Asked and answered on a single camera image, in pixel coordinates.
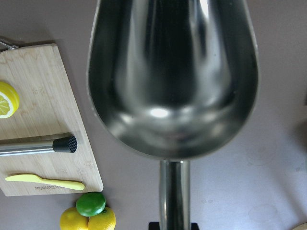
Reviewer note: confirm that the green lime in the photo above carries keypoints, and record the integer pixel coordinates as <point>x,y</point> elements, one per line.
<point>91,204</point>

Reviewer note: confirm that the yellow lemon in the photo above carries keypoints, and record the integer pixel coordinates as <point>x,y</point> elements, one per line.
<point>71,219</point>
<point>106,220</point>

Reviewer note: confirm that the bamboo cutting board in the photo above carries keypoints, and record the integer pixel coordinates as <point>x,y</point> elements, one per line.
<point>47,110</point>

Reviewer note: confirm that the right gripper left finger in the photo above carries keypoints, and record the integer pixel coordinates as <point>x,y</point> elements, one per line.
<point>154,226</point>

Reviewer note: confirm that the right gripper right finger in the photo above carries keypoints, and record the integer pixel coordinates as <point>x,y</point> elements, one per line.
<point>194,226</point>

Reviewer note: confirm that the metal ice scoop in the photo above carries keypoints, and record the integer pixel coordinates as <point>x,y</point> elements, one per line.
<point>173,80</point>

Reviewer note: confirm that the yellow plastic knife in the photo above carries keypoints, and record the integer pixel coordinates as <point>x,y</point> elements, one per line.
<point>36,179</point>

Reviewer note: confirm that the steel muddler black tip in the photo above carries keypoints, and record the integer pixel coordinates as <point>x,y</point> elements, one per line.
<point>61,145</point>

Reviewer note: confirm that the half lemon slice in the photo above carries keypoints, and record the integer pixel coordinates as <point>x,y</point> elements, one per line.
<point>9,100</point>

